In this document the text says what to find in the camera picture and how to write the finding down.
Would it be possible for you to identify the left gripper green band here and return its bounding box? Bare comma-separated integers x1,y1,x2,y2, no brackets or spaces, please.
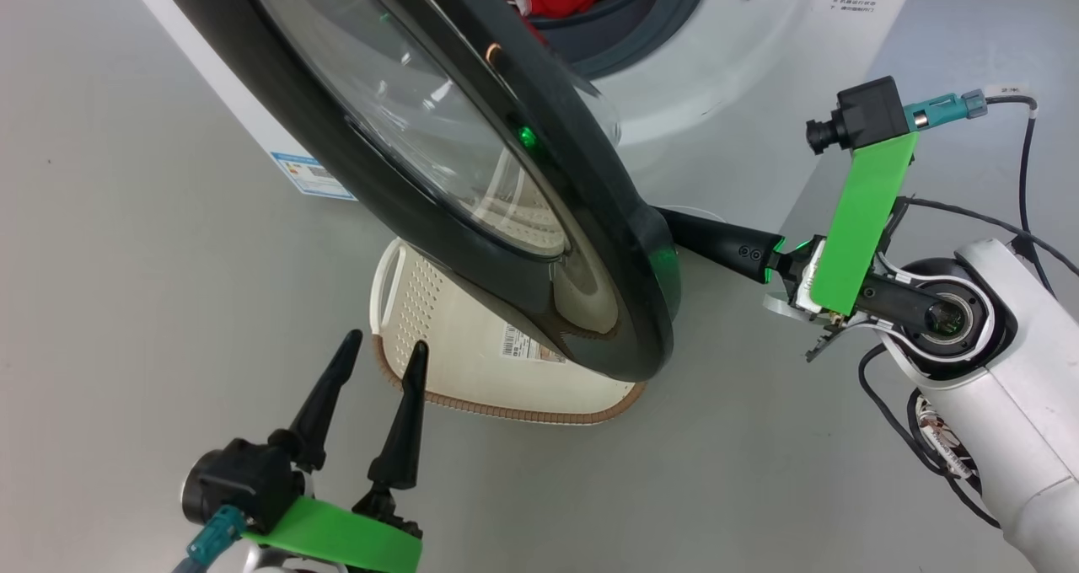
243,329,429,573

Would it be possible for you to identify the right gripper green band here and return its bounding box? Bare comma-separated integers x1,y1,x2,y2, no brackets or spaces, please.
658,131,920,363

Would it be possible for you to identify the round black glass washer door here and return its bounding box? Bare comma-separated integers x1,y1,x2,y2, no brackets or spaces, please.
148,0,682,383

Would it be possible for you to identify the cream perforated laundry basket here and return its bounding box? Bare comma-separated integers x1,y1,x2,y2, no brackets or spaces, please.
369,236,648,426

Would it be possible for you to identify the white front-load washing machine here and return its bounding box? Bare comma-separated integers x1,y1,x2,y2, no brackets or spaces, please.
114,0,924,220

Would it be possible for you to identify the paper label in basket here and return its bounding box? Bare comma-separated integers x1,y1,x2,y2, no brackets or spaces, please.
502,323,567,365

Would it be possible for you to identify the grey rubber door gasket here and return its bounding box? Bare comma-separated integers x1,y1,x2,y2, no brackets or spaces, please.
527,0,716,81

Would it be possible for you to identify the blue energy label sticker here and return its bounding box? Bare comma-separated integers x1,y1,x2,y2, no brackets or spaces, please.
271,152,355,201

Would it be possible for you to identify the camera cable with teal plug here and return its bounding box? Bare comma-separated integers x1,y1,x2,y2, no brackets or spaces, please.
906,88,1055,296
173,506,247,573

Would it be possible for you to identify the thin black cable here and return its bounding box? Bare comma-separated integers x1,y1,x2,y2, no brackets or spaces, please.
858,344,1004,530
898,195,1079,275

